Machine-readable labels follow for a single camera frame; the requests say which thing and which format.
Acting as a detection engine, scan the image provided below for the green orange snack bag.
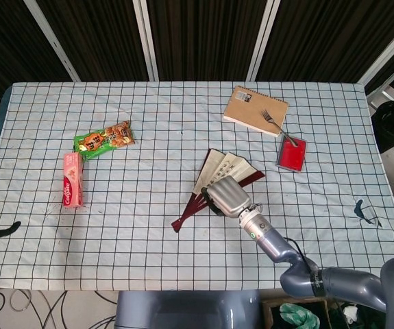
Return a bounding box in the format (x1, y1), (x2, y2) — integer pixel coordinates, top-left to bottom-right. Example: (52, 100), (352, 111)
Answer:
(73, 119), (136, 162)

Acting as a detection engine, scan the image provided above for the black floor cable tangle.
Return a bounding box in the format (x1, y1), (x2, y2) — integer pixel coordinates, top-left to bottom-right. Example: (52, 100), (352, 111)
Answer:
(0, 287), (119, 329)

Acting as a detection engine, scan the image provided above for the pink Colgate toothpaste box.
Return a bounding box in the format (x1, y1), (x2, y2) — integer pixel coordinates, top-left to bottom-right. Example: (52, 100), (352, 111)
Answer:
(62, 151), (85, 209)

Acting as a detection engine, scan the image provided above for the black bin bag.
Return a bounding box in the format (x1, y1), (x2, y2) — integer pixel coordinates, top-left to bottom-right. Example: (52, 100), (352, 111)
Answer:
(370, 101), (394, 154)

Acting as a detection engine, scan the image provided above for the white partition post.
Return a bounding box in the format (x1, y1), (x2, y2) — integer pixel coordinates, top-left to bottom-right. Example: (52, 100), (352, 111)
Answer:
(132, 0), (160, 82)
(360, 30), (394, 86)
(245, 0), (282, 82)
(23, 0), (82, 82)

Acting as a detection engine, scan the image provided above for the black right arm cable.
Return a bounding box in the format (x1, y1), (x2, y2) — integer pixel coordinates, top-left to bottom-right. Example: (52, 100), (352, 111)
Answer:
(283, 236), (321, 276)

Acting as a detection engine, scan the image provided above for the green white cloth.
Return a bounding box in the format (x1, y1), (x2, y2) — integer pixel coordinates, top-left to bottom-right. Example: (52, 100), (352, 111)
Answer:
(279, 303), (321, 329)

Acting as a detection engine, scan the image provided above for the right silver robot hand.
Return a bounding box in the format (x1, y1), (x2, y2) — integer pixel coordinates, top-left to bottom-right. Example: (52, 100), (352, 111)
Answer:
(200, 177), (263, 219)

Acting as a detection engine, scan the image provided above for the metal fork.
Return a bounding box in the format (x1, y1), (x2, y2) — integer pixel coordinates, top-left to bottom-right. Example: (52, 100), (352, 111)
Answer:
(260, 108), (299, 147)

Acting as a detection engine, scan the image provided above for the blue-grey robot torso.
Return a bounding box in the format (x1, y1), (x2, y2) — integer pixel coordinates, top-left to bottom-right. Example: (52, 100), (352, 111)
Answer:
(114, 289), (262, 329)

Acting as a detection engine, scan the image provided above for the red paper folding fan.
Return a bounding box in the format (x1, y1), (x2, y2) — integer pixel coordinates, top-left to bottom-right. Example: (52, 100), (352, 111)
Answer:
(171, 147), (266, 234)

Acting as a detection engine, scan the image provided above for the white crumpled paper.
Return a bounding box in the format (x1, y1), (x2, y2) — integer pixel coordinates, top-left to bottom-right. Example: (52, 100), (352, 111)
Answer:
(342, 304), (359, 324)

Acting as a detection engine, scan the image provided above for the brown spiral notebook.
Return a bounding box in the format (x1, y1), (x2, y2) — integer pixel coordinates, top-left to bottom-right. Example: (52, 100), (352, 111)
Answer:
(222, 85), (290, 138)

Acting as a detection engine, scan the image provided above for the white grid-patterned tablecloth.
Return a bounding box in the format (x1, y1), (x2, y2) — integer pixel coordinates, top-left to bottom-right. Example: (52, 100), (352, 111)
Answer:
(0, 81), (394, 292)

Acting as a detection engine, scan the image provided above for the dark green bag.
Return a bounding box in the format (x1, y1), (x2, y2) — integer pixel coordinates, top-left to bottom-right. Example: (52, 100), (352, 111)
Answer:
(332, 297), (389, 329)

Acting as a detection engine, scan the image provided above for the red ink pad box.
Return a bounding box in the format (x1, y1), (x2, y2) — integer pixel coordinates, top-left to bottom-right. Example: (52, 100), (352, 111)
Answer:
(275, 134), (308, 172)

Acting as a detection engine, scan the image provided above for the cardboard box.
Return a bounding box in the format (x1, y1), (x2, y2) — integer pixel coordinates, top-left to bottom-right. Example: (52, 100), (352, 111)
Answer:
(261, 297), (334, 329)

